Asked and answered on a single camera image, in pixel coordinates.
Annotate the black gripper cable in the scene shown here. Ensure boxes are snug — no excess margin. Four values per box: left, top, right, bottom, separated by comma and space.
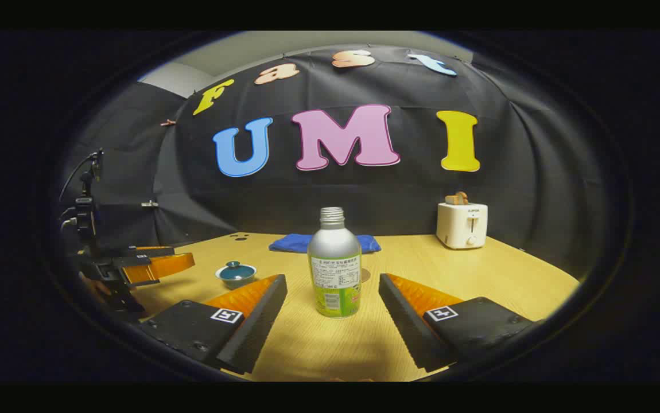
59, 151, 101, 203

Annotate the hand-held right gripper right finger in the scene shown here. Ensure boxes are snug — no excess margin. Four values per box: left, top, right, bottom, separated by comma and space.
379, 273, 537, 372

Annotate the silver water bottle green label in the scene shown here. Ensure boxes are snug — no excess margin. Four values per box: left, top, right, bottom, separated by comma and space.
308, 207, 363, 318

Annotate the black backdrop cloth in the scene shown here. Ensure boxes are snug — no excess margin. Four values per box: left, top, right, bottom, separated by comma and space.
57, 45, 595, 282

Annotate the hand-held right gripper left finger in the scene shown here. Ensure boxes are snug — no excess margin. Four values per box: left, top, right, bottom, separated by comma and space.
138, 274, 288, 375

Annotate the blue towel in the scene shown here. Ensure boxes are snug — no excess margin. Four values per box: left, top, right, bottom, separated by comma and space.
269, 233, 382, 254

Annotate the white toaster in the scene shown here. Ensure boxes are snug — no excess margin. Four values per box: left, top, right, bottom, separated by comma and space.
436, 202, 488, 250

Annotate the teal teacup white inside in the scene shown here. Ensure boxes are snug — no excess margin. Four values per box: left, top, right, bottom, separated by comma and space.
216, 266, 257, 289

